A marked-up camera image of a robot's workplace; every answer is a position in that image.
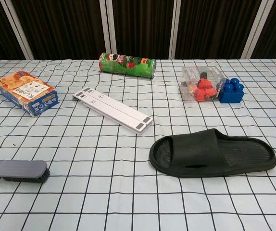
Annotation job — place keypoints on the black rubber slipper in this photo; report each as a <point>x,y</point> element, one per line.
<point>193,149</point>

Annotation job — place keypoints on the white folding stand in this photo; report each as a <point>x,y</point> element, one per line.
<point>114,108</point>

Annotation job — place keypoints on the clear plastic box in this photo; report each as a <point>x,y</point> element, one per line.
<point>191,74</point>

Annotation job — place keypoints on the green chips can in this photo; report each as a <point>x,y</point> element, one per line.
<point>126,65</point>

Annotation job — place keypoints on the white black checked tablecloth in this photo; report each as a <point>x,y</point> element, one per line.
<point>80,204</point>

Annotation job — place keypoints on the grey scrub brush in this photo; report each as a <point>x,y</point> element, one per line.
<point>20,167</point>

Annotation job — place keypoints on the orange and blue snack box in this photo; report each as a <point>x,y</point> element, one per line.
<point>22,89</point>

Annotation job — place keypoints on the red plastic block piece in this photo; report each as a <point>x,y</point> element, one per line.
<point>211,93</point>
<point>204,83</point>
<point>199,94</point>

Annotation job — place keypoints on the blue building block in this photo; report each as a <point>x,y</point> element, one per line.
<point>231,93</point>

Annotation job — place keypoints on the white screen frame post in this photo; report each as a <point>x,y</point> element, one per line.
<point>256,29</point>
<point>108,29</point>
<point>175,29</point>
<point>18,31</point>

